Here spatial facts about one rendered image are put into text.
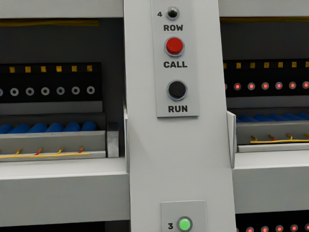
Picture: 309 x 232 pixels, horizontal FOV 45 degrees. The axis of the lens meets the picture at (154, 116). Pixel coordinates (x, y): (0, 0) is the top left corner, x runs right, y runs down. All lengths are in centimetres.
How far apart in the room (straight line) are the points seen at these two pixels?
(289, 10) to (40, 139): 29
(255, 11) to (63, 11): 20
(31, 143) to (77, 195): 8
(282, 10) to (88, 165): 25
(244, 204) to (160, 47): 17
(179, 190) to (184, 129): 6
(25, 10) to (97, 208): 20
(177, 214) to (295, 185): 12
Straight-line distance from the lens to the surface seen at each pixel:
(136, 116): 34
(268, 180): 37
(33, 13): 40
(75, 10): 39
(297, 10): 43
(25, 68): 53
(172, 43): 36
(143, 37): 36
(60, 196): 35
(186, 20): 37
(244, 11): 41
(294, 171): 37
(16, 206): 36
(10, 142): 40
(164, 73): 35
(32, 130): 44
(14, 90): 54
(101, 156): 38
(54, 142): 39
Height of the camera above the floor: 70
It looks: 10 degrees up
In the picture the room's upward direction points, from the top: 3 degrees counter-clockwise
